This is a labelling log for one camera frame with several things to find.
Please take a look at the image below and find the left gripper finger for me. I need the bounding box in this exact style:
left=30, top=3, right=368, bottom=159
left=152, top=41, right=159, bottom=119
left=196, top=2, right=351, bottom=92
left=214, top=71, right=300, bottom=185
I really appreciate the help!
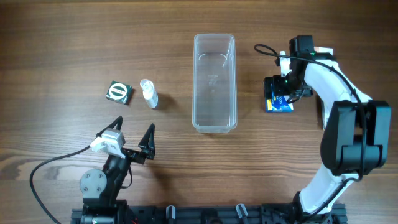
left=138, top=124, right=155, bottom=160
left=96, top=116, right=123, bottom=137

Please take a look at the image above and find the blue yellow VapoDrops box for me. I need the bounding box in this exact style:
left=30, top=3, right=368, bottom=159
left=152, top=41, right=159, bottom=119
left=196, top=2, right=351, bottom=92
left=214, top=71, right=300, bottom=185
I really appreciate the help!
left=265, top=96, right=294, bottom=113

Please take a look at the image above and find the green Zam-Buk tin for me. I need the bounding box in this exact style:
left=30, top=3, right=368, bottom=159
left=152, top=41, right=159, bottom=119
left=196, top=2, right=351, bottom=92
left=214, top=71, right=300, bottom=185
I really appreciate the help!
left=105, top=80, right=133, bottom=105

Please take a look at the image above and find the white blue Hansaplast box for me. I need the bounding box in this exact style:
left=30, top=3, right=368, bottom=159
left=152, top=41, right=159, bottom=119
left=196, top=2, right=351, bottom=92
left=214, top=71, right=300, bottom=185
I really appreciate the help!
left=314, top=47, right=333, bottom=55

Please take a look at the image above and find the white green medicine box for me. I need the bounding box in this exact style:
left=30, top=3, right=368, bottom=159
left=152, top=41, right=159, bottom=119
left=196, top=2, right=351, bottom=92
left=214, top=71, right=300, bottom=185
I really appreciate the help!
left=317, top=96, right=329, bottom=130

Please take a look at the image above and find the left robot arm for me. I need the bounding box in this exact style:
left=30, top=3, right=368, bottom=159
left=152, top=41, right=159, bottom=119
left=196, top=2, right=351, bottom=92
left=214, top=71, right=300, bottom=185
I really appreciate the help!
left=70, top=116, right=155, bottom=224

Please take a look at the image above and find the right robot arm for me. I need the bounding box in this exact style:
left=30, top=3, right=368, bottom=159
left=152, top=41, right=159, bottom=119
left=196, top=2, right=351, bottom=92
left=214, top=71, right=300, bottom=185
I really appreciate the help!
left=254, top=35, right=391, bottom=223

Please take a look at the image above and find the clear plastic container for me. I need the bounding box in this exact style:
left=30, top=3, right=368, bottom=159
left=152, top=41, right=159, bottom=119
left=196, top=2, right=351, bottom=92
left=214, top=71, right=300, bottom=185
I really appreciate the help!
left=192, top=34, right=238, bottom=134

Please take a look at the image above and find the white spray bottle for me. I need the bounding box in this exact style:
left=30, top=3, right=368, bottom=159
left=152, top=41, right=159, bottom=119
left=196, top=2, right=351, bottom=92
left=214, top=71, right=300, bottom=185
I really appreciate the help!
left=140, top=79, right=159, bottom=109

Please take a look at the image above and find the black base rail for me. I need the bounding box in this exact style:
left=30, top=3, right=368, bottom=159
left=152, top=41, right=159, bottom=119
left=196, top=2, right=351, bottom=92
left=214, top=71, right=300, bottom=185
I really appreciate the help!
left=70, top=203, right=346, bottom=224

